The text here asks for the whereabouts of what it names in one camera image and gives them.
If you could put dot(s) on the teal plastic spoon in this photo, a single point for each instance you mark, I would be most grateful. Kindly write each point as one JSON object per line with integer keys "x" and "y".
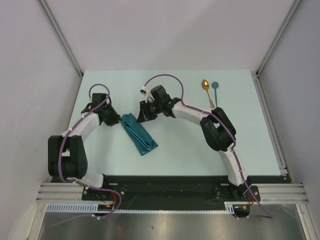
{"x": 215, "y": 86}

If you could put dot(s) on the gold metal spoon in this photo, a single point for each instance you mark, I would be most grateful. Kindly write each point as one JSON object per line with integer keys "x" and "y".
{"x": 205, "y": 85}

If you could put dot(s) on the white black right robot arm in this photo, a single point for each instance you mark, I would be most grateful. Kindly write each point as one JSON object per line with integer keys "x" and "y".
{"x": 218, "y": 131}

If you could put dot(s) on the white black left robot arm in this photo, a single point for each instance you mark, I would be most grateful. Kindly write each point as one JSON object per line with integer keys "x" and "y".
{"x": 67, "y": 158}

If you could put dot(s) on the left aluminium corner post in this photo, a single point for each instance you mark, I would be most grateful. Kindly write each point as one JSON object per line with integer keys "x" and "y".
{"x": 49, "y": 15}

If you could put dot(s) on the aluminium corner post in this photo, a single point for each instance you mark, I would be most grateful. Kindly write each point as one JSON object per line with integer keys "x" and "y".
{"x": 49, "y": 15}
{"x": 279, "y": 35}

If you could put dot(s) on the right aluminium corner post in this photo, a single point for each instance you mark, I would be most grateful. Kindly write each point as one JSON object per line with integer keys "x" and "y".
{"x": 279, "y": 35}

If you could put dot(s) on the white slotted cable duct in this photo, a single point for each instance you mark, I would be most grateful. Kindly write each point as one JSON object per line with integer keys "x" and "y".
{"x": 93, "y": 208}

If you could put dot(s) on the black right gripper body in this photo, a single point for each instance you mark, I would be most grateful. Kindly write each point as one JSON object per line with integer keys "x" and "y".
{"x": 151, "y": 109}

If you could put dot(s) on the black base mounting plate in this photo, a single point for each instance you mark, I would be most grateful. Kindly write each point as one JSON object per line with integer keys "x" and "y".
{"x": 175, "y": 193}

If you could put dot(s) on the teal satin napkin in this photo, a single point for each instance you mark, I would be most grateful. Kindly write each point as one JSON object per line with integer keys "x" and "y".
{"x": 137, "y": 133}

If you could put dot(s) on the right aluminium side rail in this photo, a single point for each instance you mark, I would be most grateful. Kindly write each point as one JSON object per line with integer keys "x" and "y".
{"x": 277, "y": 148}

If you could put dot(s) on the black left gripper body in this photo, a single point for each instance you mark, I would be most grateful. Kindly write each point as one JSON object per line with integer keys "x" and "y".
{"x": 111, "y": 116}

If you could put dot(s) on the aluminium front frame rail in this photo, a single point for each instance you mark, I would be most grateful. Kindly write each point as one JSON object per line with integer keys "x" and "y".
{"x": 278, "y": 193}

